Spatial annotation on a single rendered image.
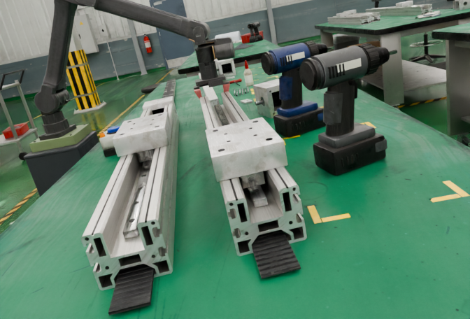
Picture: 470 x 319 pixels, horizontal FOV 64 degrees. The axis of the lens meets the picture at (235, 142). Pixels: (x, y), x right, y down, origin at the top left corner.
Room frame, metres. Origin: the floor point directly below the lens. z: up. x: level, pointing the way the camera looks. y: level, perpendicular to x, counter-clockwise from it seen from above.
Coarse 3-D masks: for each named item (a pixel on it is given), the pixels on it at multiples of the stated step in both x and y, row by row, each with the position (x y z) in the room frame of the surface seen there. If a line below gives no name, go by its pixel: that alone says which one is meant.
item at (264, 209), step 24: (216, 120) 0.90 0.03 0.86; (240, 120) 0.84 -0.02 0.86; (240, 192) 0.47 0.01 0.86; (264, 192) 0.53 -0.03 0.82; (288, 192) 0.46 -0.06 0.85; (240, 216) 0.47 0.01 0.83; (264, 216) 0.46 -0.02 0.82; (288, 216) 0.45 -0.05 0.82; (240, 240) 0.45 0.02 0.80; (288, 240) 0.45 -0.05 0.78
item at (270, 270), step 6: (294, 258) 0.41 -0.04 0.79; (270, 264) 0.40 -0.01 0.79; (276, 264) 0.40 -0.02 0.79; (282, 264) 0.40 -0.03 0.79; (288, 264) 0.40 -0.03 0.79; (294, 264) 0.39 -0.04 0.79; (264, 270) 0.40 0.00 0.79; (270, 270) 0.39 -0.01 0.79; (276, 270) 0.39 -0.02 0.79; (282, 270) 0.39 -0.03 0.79; (288, 270) 0.39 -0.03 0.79; (264, 276) 0.39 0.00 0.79
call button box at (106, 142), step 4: (104, 132) 1.12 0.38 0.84; (112, 132) 1.09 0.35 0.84; (116, 132) 1.08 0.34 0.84; (104, 136) 1.07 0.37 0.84; (108, 136) 1.07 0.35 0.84; (112, 136) 1.07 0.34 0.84; (100, 140) 1.06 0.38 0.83; (104, 140) 1.06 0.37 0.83; (108, 140) 1.07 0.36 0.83; (112, 140) 1.07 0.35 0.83; (104, 144) 1.06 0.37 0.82; (108, 144) 1.07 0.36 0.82; (112, 144) 1.07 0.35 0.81; (104, 148) 1.06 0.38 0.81; (108, 148) 1.07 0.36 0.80; (112, 148) 1.07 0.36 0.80; (104, 152) 1.06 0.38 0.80; (108, 152) 1.06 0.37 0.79; (112, 152) 1.07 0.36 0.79; (108, 156) 1.07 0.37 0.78
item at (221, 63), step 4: (220, 60) 2.25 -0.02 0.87; (224, 60) 2.20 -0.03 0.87; (228, 60) 2.19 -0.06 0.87; (232, 60) 2.19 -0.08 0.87; (220, 64) 2.18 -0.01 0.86; (224, 64) 2.22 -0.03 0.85; (228, 64) 2.21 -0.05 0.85; (232, 64) 2.19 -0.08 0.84; (220, 68) 2.18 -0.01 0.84; (224, 68) 2.20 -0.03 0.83; (228, 68) 2.20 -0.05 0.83; (232, 68) 2.19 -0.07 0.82; (220, 72) 2.18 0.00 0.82; (224, 72) 2.21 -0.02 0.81; (228, 72) 2.23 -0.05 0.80; (232, 72) 2.21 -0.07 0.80; (228, 76) 2.19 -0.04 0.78
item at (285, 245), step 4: (272, 244) 0.44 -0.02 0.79; (276, 244) 0.44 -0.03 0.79; (280, 244) 0.44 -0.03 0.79; (284, 244) 0.44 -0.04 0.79; (288, 244) 0.44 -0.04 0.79; (256, 248) 0.44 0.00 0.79; (260, 248) 0.44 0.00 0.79; (264, 248) 0.44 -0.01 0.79; (268, 248) 0.44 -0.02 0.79; (272, 248) 0.44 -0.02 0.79; (276, 248) 0.43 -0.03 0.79; (280, 248) 0.43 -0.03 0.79; (284, 248) 0.43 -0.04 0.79; (288, 248) 0.43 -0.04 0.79; (256, 252) 0.44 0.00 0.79; (260, 252) 0.43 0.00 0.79; (264, 252) 0.43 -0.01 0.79; (268, 252) 0.43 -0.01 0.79; (272, 252) 0.43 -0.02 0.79; (276, 252) 0.43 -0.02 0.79; (256, 256) 0.43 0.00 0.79; (260, 256) 0.43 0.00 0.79
